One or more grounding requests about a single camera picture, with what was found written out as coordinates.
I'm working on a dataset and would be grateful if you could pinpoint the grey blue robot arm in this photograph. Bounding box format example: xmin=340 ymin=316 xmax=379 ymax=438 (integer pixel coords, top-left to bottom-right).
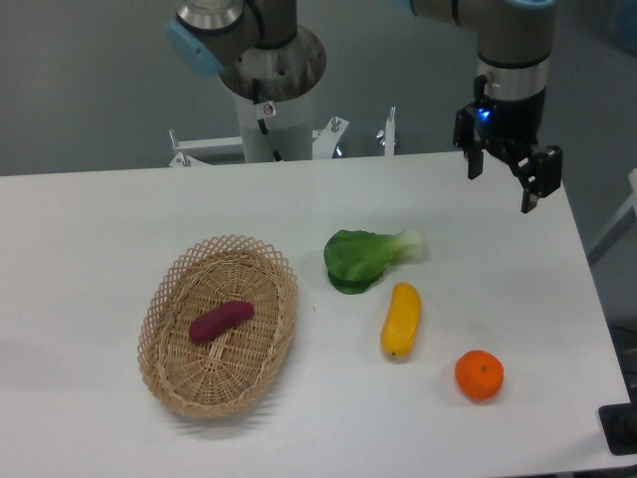
xmin=165 ymin=1 xmax=562 ymax=212

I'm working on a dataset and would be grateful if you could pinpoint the white furniture leg at right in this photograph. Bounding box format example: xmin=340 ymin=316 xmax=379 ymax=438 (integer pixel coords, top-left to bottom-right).
xmin=586 ymin=169 xmax=636 ymax=267

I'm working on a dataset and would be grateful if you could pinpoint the black device at table edge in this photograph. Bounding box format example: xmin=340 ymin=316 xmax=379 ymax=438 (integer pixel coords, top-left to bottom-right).
xmin=598 ymin=403 xmax=636 ymax=456

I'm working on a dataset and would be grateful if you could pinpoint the blue object in corner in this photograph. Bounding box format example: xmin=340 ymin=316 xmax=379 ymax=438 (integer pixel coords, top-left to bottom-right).
xmin=611 ymin=0 xmax=637 ymax=54

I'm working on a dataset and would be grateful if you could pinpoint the oval wicker basket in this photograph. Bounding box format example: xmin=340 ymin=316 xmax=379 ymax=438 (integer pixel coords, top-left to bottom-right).
xmin=138 ymin=235 xmax=298 ymax=418

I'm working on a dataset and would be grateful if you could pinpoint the orange tangerine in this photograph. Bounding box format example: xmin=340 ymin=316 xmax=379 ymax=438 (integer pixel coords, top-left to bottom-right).
xmin=454 ymin=350 xmax=505 ymax=401

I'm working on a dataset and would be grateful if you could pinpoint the yellow mango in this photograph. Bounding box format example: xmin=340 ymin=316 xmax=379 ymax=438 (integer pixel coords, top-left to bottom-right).
xmin=380 ymin=283 xmax=422 ymax=359

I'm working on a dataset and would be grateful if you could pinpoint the purple sweet potato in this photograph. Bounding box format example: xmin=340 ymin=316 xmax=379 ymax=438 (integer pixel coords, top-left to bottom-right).
xmin=189 ymin=301 xmax=255 ymax=344

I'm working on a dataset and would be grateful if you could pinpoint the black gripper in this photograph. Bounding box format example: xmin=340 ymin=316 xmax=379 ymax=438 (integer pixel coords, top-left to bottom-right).
xmin=453 ymin=74 xmax=563 ymax=214

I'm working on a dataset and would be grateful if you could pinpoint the green bok choy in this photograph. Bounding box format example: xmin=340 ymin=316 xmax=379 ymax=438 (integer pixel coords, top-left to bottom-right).
xmin=323 ymin=229 xmax=425 ymax=295

